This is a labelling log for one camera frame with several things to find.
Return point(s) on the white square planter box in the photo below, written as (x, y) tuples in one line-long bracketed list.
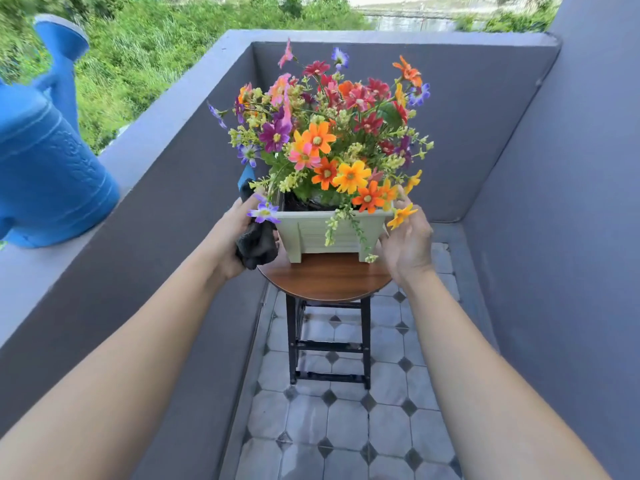
[(310, 232)]

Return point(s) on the person's right forearm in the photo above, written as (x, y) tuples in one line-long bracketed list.
[(490, 389)]

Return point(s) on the colourful artificial flower bunch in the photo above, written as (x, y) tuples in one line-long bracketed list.
[(325, 129)]

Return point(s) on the black cloth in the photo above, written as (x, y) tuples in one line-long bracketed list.
[(257, 242)]

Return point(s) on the person's right thumb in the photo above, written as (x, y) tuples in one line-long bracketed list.
[(386, 243)]

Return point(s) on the blue plastic watering can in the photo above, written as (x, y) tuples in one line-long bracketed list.
[(45, 169)]

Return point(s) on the round wooden stool black legs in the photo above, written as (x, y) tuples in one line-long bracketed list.
[(325, 277)]

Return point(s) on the green trees and bushes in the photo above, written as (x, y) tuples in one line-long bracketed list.
[(150, 54)]

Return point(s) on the person's left forearm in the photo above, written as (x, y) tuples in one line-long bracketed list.
[(110, 379)]

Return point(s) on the person's left hand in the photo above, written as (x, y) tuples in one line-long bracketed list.
[(227, 244)]

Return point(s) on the person's right hand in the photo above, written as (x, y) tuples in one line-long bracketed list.
[(410, 244)]

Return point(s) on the person's left fingers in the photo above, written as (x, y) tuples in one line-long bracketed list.
[(248, 207)]

